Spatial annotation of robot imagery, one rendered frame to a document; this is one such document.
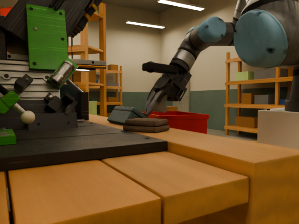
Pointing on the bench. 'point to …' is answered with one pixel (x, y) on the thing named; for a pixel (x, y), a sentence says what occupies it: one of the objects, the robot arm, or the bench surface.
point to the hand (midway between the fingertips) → (146, 110)
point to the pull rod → (30, 118)
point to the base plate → (74, 146)
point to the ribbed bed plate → (35, 87)
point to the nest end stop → (70, 107)
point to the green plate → (46, 38)
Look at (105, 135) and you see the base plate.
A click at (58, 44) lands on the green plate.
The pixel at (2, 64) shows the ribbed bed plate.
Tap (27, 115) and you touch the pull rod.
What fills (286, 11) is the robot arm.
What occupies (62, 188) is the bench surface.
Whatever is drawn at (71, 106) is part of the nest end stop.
